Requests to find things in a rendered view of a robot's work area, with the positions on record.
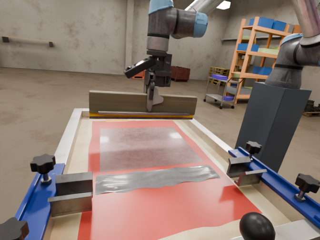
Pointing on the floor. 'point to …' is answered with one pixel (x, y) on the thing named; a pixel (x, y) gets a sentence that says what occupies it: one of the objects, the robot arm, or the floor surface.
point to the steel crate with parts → (180, 74)
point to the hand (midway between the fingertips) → (146, 106)
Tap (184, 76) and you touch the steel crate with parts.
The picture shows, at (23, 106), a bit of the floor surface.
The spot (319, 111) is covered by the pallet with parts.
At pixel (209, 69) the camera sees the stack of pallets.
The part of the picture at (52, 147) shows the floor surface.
